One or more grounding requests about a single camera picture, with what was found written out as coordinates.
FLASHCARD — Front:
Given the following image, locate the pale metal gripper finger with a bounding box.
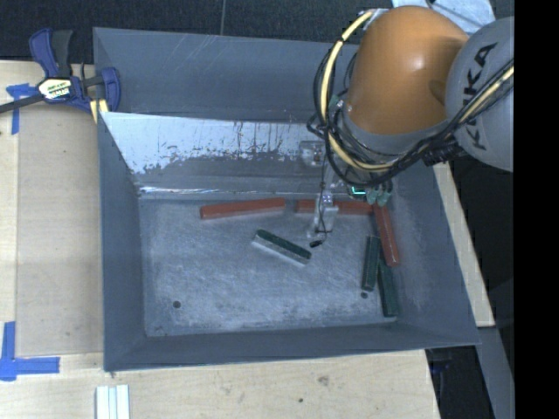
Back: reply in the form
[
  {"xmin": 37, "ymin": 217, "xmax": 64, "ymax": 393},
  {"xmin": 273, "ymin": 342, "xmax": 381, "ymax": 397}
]
[
  {"xmin": 306, "ymin": 189, "xmax": 341, "ymax": 241},
  {"xmin": 299, "ymin": 139, "xmax": 328, "ymax": 170}
]

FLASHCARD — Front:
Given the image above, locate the red-brown flat block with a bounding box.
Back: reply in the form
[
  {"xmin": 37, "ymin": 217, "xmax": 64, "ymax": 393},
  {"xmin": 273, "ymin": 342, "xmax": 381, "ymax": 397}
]
[
  {"xmin": 371, "ymin": 203, "xmax": 402, "ymax": 268},
  {"xmin": 199, "ymin": 196, "xmax": 287, "ymax": 221},
  {"xmin": 293, "ymin": 198, "xmax": 375, "ymax": 216}
]

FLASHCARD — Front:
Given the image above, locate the dark green flat block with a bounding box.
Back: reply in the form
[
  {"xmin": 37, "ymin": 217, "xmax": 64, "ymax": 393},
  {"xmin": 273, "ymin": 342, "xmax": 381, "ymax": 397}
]
[
  {"xmin": 250, "ymin": 228, "xmax": 314, "ymax": 267},
  {"xmin": 376, "ymin": 258, "xmax": 401, "ymax": 319},
  {"xmin": 360, "ymin": 234, "xmax": 383, "ymax": 293}
]

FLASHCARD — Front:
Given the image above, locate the grey metal bin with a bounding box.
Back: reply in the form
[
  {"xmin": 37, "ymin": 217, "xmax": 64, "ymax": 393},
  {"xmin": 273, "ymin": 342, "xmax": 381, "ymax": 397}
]
[{"xmin": 92, "ymin": 26, "xmax": 483, "ymax": 373}]

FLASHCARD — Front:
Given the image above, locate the pale wood flat board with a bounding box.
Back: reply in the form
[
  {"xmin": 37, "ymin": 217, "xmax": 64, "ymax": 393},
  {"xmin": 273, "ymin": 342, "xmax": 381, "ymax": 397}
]
[{"xmin": 15, "ymin": 102, "xmax": 107, "ymax": 359}]

